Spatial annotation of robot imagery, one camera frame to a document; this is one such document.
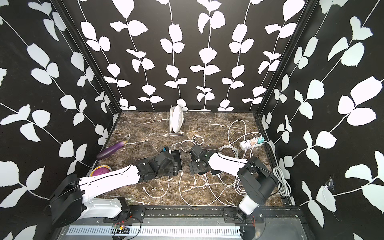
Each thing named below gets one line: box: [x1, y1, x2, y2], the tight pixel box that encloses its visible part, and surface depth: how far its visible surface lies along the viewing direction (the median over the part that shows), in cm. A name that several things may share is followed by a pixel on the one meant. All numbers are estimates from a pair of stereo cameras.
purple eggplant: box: [96, 140, 129, 159], surface depth 96 cm
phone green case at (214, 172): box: [210, 169, 223, 176], surface depth 90 cm
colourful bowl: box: [89, 165, 112, 177], surface depth 85 cm
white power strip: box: [239, 139, 264, 150], surface depth 100 cm
